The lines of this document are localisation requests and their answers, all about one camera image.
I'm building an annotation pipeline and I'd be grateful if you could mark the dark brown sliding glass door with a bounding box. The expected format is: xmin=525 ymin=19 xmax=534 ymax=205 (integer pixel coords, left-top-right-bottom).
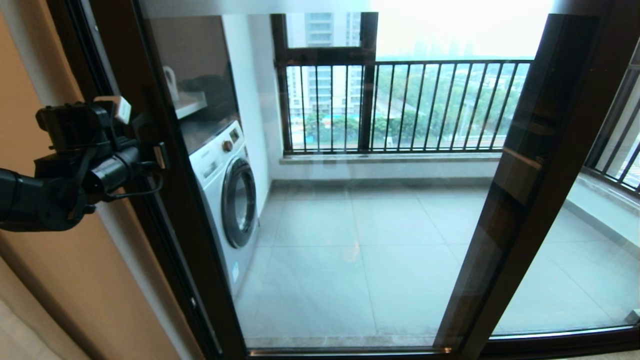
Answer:
xmin=90 ymin=0 xmax=640 ymax=358

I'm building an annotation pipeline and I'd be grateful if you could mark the white detergent bottle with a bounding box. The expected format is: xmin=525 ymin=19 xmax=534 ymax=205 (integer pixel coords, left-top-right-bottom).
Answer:
xmin=161 ymin=64 xmax=181 ymax=103

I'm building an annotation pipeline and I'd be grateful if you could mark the dark brown cabinet niche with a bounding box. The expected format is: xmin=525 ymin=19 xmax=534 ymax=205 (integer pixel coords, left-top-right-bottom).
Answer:
xmin=147 ymin=15 xmax=241 ymax=151

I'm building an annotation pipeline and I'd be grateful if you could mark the silver front-load washing machine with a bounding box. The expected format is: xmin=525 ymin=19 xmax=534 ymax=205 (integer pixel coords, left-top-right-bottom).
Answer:
xmin=182 ymin=120 xmax=261 ymax=301

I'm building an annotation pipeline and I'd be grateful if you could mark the stone window sill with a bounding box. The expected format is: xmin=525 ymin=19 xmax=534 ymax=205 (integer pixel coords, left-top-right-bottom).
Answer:
xmin=279 ymin=152 xmax=501 ymax=166

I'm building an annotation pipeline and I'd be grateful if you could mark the black balcony railing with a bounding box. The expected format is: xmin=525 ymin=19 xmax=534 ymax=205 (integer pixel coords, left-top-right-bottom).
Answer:
xmin=276 ymin=60 xmax=532 ymax=155

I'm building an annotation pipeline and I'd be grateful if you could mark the black side railing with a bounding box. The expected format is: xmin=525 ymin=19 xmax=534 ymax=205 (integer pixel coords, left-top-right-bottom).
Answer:
xmin=582 ymin=37 xmax=640 ymax=193

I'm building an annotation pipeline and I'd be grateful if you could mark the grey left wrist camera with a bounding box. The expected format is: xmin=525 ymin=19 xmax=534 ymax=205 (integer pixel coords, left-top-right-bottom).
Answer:
xmin=150 ymin=141 xmax=169 ymax=171

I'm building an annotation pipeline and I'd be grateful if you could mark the white wall shelf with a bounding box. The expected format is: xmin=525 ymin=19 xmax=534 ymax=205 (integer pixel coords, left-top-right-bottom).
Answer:
xmin=172 ymin=91 xmax=208 ymax=120

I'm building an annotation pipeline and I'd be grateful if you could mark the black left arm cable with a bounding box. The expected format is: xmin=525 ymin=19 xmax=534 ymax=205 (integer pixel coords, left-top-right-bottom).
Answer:
xmin=102 ymin=172 xmax=165 ymax=202

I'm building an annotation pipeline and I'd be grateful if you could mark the black window frame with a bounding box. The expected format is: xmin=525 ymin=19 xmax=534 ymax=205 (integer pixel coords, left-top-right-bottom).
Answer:
xmin=271 ymin=12 xmax=380 ymax=153

